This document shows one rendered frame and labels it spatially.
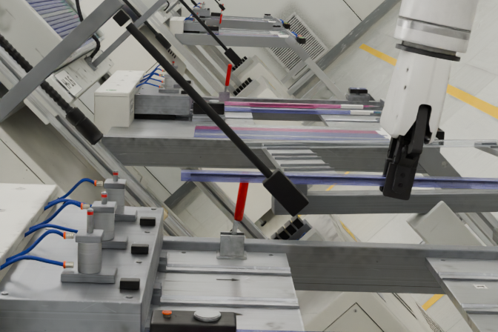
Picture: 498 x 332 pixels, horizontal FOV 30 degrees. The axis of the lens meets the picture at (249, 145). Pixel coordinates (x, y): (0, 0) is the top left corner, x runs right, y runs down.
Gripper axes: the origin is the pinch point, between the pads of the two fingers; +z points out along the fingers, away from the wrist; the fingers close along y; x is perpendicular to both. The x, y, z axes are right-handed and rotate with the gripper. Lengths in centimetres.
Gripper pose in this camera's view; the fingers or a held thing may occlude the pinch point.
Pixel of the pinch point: (397, 178)
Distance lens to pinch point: 110.9
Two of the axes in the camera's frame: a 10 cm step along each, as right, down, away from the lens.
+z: -2.0, 9.6, 1.7
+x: 9.8, 1.9, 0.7
